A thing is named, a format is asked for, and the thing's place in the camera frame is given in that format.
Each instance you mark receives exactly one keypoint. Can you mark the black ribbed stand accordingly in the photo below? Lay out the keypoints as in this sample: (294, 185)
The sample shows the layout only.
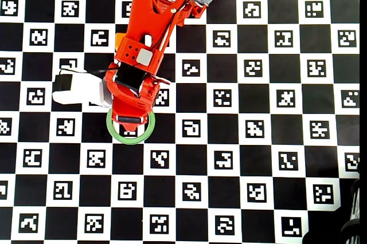
(354, 212)

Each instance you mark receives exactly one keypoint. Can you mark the black white marker board mat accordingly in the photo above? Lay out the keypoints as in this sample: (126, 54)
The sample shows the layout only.
(252, 37)

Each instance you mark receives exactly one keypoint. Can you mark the orange cube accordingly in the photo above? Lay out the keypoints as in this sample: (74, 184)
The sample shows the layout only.
(118, 42)

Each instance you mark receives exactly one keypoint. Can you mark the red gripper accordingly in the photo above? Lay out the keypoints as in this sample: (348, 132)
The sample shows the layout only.
(128, 119)

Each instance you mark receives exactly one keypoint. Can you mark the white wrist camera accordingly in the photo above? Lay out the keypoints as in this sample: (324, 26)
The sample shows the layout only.
(83, 89)

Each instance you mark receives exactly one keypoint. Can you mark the red robot arm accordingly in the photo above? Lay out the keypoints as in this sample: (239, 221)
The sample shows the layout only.
(143, 12)

